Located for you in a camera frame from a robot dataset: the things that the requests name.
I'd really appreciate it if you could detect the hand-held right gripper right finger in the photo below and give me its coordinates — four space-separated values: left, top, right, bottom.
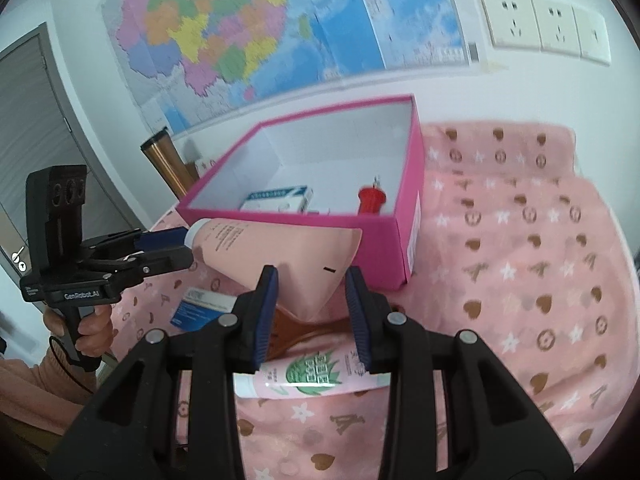
345 266 573 480

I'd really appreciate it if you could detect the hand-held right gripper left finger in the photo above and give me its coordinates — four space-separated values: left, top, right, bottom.
60 265 279 480

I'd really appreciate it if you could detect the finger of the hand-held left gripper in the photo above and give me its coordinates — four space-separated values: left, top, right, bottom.
82 227 190 261
92 246 196 286

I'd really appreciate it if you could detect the white and dark blue medicine box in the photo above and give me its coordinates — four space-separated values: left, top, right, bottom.
169 287 238 333

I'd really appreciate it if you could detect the pink tube with white cap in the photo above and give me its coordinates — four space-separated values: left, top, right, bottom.
185 217 365 322

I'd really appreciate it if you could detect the pink cardboard box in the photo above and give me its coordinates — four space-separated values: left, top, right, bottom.
175 93 427 291

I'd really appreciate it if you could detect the pink tube with green leaf print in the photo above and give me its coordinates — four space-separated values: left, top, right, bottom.
234 345 391 401

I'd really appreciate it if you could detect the red corkscrew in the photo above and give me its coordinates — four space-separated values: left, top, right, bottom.
357 174 390 216

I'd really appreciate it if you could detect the teal striped medicine box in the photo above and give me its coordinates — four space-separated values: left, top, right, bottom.
239 185 315 213

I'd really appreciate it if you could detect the person's left forearm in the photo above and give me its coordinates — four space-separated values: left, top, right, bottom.
0 345 98 436

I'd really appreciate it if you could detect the person's left hand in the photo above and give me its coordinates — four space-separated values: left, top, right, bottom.
42 305 114 357

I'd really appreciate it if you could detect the brown shiny object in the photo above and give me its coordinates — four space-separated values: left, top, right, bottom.
270 305 353 361

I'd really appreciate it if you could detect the gold tumbler with black lid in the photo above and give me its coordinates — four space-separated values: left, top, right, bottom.
140 130 201 201

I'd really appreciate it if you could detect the cream patterned cloth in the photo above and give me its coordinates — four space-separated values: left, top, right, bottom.
192 157 222 179

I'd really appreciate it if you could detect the grey door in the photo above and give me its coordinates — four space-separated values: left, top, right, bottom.
0 22 151 311

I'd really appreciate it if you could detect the pink patterned blanket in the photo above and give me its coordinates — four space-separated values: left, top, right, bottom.
107 120 640 480

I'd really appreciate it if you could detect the black cable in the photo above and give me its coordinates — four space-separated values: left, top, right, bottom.
49 335 97 397

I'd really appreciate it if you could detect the colourful wall map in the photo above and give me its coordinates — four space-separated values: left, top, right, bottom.
102 0 481 133

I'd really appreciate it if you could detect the white wall socket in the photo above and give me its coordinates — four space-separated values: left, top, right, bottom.
479 0 542 51
572 7 612 66
531 0 583 56

